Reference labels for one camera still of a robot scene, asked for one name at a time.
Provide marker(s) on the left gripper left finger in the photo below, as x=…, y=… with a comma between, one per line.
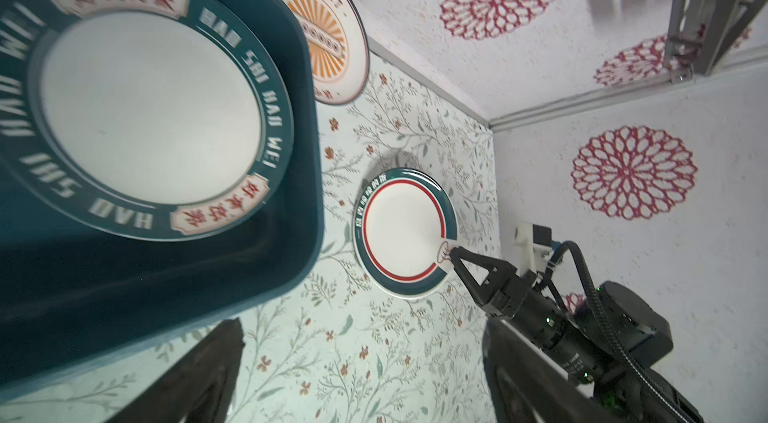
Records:
x=199, y=387

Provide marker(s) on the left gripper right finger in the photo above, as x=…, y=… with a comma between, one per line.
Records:
x=525, y=388

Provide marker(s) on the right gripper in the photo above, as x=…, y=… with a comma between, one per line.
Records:
x=495, y=286

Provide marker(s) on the green rim plate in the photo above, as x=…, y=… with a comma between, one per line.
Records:
x=154, y=120
x=404, y=225

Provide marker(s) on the orange sunburst plate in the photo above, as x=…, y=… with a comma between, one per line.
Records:
x=338, y=48

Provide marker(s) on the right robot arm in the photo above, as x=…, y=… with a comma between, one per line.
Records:
x=622, y=324

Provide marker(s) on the teal plastic bin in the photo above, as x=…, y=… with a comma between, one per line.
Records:
x=74, y=298

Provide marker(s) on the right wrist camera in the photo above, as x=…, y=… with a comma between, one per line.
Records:
x=535, y=244

